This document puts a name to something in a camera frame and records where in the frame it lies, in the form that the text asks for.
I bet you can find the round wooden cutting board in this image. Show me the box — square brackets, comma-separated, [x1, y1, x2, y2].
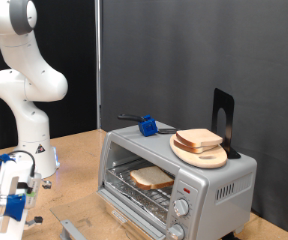
[169, 134, 229, 169]

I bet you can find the silver oven knob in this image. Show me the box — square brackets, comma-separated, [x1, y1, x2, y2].
[172, 198, 191, 218]
[166, 223, 186, 240]

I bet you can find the silver toaster oven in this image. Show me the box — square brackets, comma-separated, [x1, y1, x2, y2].
[97, 120, 258, 240]

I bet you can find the black camera cable with clips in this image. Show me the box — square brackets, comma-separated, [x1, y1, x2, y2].
[0, 149, 37, 188]

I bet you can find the metal wire oven rack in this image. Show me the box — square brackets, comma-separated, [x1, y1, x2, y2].
[105, 158, 176, 223]

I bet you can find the glass oven door with handle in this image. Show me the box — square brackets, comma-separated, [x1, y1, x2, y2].
[49, 191, 167, 240]

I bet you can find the metal spatula with blue block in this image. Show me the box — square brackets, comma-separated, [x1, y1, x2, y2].
[117, 113, 185, 138]

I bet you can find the black backdrop curtain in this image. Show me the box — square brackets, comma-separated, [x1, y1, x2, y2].
[0, 0, 98, 153]

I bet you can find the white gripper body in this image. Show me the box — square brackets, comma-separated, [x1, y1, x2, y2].
[0, 159, 42, 240]

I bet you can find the black metal bookend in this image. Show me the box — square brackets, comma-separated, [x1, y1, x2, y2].
[211, 87, 242, 160]

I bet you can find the vertical metal pole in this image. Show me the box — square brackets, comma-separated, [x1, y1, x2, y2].
[94, 0, 102, 130]

